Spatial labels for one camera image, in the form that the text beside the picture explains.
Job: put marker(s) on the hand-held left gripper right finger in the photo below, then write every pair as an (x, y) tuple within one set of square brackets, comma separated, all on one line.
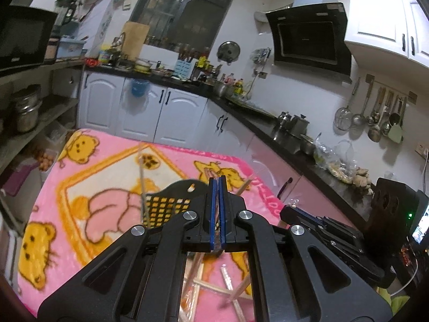
[(223, 214)]

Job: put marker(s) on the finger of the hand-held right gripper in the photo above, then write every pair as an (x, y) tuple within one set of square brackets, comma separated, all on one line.
[(308, 216)]

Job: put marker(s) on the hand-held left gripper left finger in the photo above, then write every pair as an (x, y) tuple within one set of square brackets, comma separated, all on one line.
[(214, 214)]

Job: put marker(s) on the dark green plastic utensil holder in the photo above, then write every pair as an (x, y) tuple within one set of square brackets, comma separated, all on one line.
[(177, 187)]

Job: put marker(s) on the ginger root pile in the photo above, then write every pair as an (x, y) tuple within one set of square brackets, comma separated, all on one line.
[(363, 181)]

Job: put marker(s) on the clear bags of vegetables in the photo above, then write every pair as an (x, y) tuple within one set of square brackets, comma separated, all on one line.
[(335, 164)]

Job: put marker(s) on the steel bowl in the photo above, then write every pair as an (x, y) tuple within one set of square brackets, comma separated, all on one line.
[(307, 145)]

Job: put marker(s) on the green plastic scoop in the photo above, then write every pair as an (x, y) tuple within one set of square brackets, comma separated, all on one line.
[(396, 133)]

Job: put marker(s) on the steel ladle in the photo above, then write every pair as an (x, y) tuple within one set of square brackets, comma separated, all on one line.
[(358, 119), (374, 133)]

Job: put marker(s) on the steel canister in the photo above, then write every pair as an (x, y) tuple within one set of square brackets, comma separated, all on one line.
[(299, 125)]

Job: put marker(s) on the yellow green garment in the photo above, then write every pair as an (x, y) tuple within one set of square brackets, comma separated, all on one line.
[(393, 302)]

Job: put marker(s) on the steel kettle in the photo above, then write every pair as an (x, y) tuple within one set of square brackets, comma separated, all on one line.
[(284, 120)]

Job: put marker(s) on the steel mesh strainer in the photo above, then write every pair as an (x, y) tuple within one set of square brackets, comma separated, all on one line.
[(343, 119)]

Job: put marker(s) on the black kitchen countertop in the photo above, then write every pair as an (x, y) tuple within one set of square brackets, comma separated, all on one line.
[(254, 114)]

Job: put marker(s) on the white lower kitchen cabinet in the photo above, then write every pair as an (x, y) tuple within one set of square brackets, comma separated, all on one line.
[(181, 114)]

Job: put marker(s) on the white kitchen cabinet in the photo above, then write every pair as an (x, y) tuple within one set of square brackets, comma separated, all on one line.
[(378, 16), (181, 114)]

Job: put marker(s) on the flat metal tray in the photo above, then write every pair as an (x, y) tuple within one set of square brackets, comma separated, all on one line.
[(251, 107)]

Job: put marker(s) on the pink printed blanket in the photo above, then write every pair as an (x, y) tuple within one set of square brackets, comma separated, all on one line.
[(110, 161)]

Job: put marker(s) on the steel pot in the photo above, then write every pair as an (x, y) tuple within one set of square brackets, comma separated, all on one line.
[(221, 89)]

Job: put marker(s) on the yellow green bottle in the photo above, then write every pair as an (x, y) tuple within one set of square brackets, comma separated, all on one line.
[(238, 88)]

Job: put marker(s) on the blue plastic bag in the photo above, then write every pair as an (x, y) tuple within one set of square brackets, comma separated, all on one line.
[(138, 87)]

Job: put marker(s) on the blue knife block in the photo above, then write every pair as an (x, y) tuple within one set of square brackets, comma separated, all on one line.
[(184, 68)]

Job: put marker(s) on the steel pot lid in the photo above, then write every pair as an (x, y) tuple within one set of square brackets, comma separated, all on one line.
[(229, 52)]

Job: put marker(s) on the yellow cooking pot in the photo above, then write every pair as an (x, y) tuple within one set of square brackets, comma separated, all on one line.
[(143, 65)]

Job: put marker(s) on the row of spice jars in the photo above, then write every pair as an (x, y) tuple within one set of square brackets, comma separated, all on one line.
[(177, 47)]

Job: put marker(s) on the pile of brown potatoes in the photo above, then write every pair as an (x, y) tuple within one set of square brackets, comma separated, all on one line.
[(47, 161)]

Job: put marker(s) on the black range hood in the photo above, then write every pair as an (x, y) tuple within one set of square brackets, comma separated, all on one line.
[(308, 40)]

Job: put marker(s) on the white upper kitchen cabinet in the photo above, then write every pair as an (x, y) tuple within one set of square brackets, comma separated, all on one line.
[(378, 16)]

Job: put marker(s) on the rectangular wooden cutting board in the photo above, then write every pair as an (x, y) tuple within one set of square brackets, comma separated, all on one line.
[(135, 40)]

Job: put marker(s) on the grey shelf unit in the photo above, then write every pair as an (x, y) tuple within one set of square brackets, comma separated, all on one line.
[(50, 110)]

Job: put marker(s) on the purple box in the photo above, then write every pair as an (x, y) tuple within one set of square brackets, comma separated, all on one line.
[(15, 181)]

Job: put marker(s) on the dark framed window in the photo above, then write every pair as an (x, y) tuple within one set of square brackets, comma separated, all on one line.
[(184, 10)]

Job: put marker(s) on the stacked steel pots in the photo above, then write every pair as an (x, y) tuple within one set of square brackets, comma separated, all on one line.
[(27, 110)]

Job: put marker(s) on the white printed carton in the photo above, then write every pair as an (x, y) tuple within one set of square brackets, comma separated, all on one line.
[(107, 23)]

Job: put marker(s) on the blue plastic box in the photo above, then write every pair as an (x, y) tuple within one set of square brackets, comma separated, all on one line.
[(70, 47)]

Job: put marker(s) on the blender with glass jar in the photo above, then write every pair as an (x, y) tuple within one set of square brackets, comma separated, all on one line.
[(65, 13)]

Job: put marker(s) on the black microwave oven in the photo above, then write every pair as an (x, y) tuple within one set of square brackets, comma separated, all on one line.
[(23, 37)]

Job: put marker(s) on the wall socket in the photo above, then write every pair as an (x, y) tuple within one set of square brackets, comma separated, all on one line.
[(262, 74), (422, 149)]

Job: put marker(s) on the wall utensil rail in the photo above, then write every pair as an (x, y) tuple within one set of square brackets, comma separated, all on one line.
[(392, 89)]

